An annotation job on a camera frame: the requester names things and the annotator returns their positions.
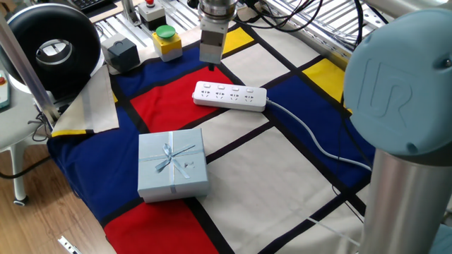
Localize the white four-socket power strip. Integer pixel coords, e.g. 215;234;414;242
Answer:
191;80;268;113

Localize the green button on yellow box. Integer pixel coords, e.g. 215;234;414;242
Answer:
151;24;184;63

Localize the red button on grey box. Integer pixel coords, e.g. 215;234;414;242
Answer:
137;0;167;32

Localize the black cable with ferrite lump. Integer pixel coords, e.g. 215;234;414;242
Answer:
231;0;326;33

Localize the white stool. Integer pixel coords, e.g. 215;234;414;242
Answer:
0;80;54;207

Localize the black round ring device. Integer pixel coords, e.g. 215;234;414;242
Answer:
0;3;103;102

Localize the light blue ribboned gift box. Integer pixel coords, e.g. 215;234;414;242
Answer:
136;127;210;204

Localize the light grey power strip cable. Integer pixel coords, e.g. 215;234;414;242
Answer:
265;98;374;172

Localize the black keyboard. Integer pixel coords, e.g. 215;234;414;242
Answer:
69;0;117;11

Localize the teach pendant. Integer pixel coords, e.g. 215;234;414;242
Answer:
0;69;11;110

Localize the black floor cable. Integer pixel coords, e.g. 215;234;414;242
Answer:
0;155;52;180

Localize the silver Schunk gripper body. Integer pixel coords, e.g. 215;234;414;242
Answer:
198;19;229;66

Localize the dark grey button box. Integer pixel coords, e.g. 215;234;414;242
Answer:
101;33;141;75

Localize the colour block checked tablecloth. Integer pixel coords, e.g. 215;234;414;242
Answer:
47;20;381;254

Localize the aluminium post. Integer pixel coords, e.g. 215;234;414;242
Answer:
0;16;61;124

